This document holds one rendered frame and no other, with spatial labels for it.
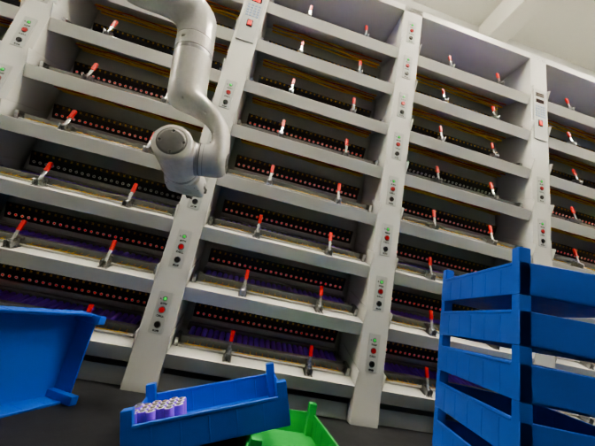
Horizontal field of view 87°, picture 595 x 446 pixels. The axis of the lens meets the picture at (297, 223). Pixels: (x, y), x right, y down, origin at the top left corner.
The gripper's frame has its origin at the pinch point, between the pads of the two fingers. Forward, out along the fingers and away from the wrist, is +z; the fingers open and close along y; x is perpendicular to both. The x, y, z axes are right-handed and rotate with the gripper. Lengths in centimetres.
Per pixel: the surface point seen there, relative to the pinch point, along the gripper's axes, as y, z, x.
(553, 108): 149, 12, 92
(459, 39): 97, 14, 116
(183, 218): -1.7, 10.8, -5.9
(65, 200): -37.2, 11.3, -9.2
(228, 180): 8.9, 11.5, 11.2
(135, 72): -43, 30, 55
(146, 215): -13.0, 11.0, -7.9
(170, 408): 14, -26, -50
